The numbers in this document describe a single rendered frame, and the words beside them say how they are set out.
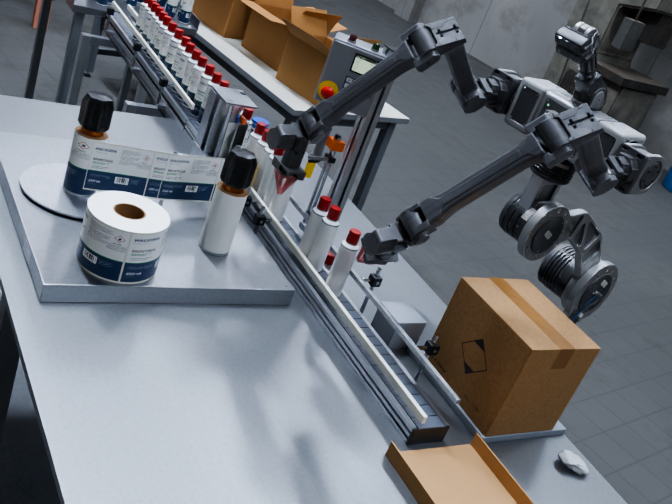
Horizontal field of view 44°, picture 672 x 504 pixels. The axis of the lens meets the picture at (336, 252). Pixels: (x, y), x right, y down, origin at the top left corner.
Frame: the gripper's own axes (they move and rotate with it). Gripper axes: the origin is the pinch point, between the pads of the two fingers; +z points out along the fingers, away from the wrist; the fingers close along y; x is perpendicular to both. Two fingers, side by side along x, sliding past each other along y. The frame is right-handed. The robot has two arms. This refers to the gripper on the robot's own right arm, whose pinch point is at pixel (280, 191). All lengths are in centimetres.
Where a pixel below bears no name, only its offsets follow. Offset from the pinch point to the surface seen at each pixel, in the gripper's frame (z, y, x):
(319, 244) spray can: 4.2, 21.9, 4.0
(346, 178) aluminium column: -7.6, 1.9, 19.6
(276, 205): 7.8, -5.5, 4.1
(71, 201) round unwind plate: 13, -7, -57
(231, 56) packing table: 25, -194, 71
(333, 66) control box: -38.1, -6.5, 6.7
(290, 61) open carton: 12, -166, 89
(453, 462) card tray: 17, 94, 9
